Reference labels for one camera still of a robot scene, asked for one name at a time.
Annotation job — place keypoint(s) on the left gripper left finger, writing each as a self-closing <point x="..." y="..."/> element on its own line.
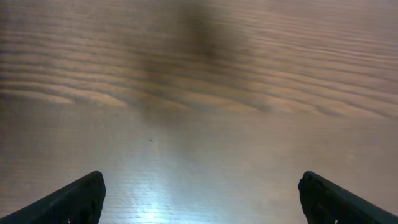
<point x="78" y="202"/>

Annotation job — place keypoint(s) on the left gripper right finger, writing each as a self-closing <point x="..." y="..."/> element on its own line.
<point x="325" y="202"/>

